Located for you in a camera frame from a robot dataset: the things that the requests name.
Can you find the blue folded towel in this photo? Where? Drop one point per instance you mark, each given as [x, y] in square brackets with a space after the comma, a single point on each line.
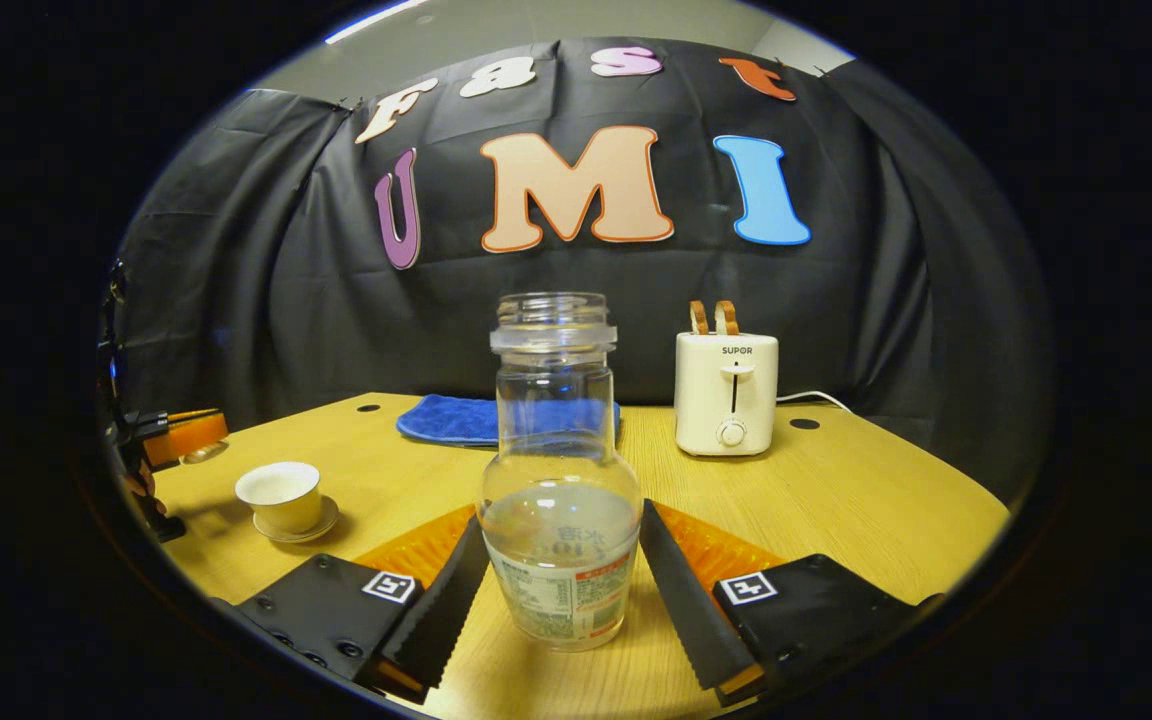
[446, 420]

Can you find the cream teacup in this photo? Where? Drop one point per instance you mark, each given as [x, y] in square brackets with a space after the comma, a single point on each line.
[281, 500]

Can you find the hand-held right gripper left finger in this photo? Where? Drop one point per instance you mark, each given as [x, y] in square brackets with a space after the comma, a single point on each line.
[441, 610]

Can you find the cream teacup lid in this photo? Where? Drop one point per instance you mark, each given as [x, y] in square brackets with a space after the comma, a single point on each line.
[206, 453]

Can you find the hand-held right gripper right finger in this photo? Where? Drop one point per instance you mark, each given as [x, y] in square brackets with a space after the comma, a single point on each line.
[691, 610]

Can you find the clear glass water bottle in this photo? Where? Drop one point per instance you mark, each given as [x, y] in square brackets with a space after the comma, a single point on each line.
[558, 560]

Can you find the cream saucer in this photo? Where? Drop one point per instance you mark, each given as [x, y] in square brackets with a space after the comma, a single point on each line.
[326, 522]

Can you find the toast slice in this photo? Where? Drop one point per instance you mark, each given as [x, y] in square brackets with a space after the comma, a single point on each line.
[699, 318]
[727, 317]

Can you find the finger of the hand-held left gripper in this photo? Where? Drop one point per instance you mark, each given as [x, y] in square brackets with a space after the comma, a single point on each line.
[198, 432]

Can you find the black backdrop cloth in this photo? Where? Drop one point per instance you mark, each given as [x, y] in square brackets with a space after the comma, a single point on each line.
[266, 300]

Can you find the cream toaster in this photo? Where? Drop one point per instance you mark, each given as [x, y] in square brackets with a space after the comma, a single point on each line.
[726, 400]

